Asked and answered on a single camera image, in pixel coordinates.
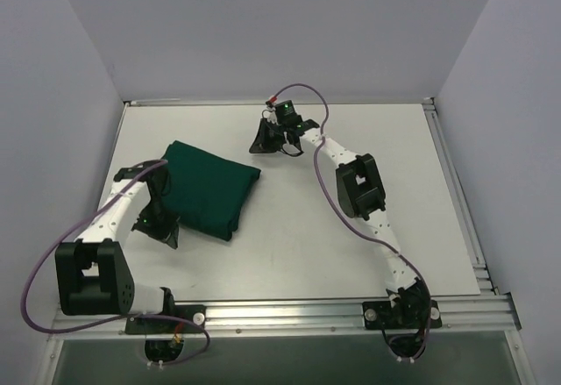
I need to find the aluminium front rail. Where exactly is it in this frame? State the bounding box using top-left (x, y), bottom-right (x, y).
top-left (48, 292), bottom-right (522, 341)

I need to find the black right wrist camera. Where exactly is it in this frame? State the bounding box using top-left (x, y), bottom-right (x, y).
top-left (274, 100), bottom-right (302, 126)

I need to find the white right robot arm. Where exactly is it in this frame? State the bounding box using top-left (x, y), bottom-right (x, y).
top-left (250, 111), bottom-right (431, 326)

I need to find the green surgical cloth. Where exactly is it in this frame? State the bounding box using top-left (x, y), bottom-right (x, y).
top-left (163, 140), bottom-right (261, 241)

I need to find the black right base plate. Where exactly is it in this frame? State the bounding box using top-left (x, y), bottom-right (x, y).
top-left (361, 300), bottom-right (428, 331)

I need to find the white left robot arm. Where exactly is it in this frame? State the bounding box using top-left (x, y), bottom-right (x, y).
top-left (54, 160), bottom-right (179, 332)

